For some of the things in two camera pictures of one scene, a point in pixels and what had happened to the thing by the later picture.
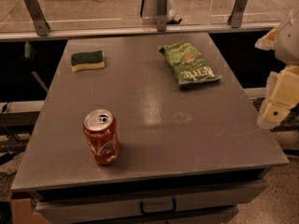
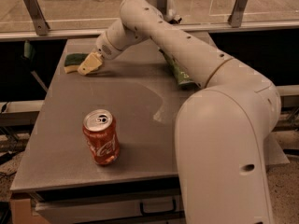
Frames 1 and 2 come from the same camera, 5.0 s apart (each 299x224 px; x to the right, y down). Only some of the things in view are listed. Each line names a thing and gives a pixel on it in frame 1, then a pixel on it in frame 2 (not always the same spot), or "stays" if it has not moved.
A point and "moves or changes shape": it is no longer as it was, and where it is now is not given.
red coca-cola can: (102, 135) stays
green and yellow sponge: (87, 61) moves or changes shape
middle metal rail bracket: (162, 8) stays
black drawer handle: (159, 212) stays
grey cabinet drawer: (162, 202) stays
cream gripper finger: (282, 94) to (91, 63)
